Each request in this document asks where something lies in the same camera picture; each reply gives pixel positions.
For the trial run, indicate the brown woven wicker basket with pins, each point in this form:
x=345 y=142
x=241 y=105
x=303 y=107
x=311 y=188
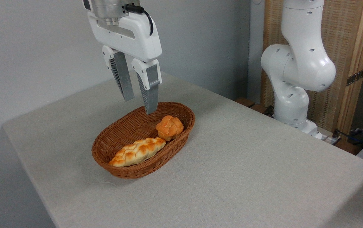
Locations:
x=127 y=129

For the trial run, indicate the wooden rattan folding screen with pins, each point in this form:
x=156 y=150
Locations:
x=346 y=38

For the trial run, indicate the grey tablecloth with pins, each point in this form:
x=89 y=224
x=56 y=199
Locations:
x=248 y=164

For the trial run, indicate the dark metal screen hinge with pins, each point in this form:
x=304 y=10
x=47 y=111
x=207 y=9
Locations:
x=355 y=77

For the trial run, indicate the long braided bread loaf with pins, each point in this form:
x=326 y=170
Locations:
x=137 y=152

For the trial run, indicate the round orange bread roll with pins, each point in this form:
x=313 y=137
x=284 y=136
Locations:
x=169 y=127

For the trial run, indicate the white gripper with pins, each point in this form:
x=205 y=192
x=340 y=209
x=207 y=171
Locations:
x=137 y=34

